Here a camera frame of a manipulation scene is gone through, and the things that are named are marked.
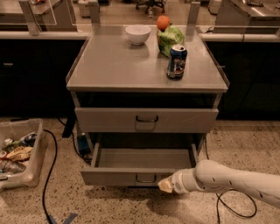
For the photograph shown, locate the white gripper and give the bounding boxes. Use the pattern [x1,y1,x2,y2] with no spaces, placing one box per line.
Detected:
[157,169,197,194]

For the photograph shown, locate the grey drawer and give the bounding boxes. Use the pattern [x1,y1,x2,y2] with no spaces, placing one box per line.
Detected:
[75,108,219,133]
[81,143,198,187]

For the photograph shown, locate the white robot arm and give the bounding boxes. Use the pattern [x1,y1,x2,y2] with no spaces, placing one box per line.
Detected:
[158,160,280,208]

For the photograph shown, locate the grey metal drawer cabinet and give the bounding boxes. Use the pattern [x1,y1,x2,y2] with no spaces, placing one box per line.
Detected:
[66,25,228,149]

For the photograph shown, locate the blue power adapter box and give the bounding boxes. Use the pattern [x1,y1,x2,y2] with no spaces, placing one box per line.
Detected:
[77,135,90,155]

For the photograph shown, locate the blue soda can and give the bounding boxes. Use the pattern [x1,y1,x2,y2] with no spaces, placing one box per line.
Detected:
[167,45,187,80]

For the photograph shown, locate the green chip bag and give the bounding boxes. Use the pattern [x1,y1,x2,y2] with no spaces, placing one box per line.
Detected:
[157,25,185,58]

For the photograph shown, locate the white ceramic bowl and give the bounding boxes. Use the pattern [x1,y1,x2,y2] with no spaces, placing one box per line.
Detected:
[125,24,151,45]

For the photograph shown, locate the snack items in bin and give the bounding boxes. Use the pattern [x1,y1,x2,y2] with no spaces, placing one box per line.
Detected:
[0,132,37,173]

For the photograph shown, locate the orange fruit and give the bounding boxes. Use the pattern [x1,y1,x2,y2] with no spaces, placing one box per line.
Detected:
[156,16,170,32]

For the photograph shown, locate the clear plastic bin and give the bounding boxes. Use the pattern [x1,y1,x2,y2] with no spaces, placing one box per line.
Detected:
[0,119,47,192]

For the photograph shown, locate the black office chair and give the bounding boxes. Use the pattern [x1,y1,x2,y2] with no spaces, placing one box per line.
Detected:
[136,0,165,14]

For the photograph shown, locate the black floor cable right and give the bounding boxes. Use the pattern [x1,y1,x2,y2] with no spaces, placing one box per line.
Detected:
[203,136,258,224]

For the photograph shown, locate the black floor cable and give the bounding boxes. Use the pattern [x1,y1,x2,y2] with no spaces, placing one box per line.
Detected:
[41,116,93,224]
[203,136,258,224]

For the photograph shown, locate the black floor cable left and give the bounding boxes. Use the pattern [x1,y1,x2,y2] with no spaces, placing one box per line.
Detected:
[41,116,93,224]

